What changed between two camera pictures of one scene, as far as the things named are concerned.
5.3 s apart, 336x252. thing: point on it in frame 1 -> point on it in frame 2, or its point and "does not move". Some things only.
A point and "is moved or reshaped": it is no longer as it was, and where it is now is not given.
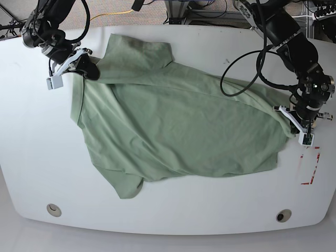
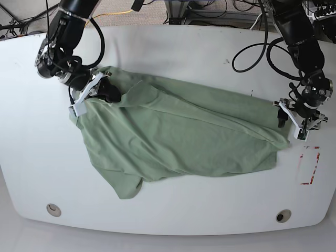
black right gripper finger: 87,67 -> 111,93
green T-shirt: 144,116 is moved or reshaped
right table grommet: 283,215 does not move
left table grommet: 53,210 does not move
